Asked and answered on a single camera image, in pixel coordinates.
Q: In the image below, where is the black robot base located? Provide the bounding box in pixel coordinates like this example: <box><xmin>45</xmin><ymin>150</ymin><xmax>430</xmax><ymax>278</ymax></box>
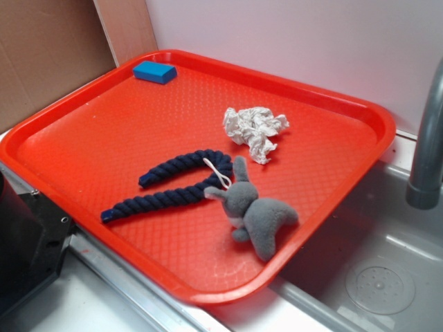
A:
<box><xmin>1</xmin><ymin>174</ymin><xmax>72</xmax><ymax>317</ymax></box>

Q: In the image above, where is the crumpled white paper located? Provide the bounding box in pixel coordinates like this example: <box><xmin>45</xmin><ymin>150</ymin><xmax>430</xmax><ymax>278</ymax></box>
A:
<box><xmin>223</xmin><ymin>107</ymin><xmax>290</xmax><ymax>165</ymax></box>

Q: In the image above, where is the red plastic tray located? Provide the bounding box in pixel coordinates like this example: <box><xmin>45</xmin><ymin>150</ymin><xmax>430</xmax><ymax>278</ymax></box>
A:
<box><xmin>1</xmin><ymin>50</ymin><xmax>395</xmax><ymax>306</ymax></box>

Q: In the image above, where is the grey plush bunny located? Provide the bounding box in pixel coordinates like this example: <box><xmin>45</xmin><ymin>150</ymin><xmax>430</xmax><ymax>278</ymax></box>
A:
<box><xmin>204</xmin><ymin>156</ymin><xmax>298</xmax><ymax>262</ymax></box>

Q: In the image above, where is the blue rectangular block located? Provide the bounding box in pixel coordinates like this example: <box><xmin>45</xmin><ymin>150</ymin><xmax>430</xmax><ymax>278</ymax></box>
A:
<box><xmin>132</xmin><ymin>61</ymin><xmax>177</xmax><ymax>84</ymax></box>

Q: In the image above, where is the grey toy sink basin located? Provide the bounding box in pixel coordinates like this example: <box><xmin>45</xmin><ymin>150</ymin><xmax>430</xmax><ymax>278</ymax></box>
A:
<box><xmin>212</xmin><ymin>163</ymin><xmax>442</xmax><ymax>331</ymax></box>

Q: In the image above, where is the round sink drain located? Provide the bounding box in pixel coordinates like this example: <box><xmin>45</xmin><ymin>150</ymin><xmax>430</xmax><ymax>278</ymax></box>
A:
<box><xmin>345</xmin><ymin>257</ymin><xmax>415</xmax><ymax>315</ymax></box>

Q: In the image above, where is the grey faucet spout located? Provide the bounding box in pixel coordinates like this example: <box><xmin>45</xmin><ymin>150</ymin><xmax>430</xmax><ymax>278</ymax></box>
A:
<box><xmin>406</xmin><ymin>62</ymin><xmax>442</xmax><ymax>210</ymax></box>

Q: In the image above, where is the brown cardboard panel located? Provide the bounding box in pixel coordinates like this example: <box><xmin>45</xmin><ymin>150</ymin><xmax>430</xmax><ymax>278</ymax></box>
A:
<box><xmin>1</xmin><ymin>1</ymin><xmax>157</xmax><ymax>132</ymax></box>

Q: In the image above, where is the dark blue twisted rope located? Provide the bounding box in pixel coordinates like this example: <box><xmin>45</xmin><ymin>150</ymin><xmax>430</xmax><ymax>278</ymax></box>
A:
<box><xmin>100</xmin><ymin>149</ymin><xmax>233</xmax><ymax>225</ymax></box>

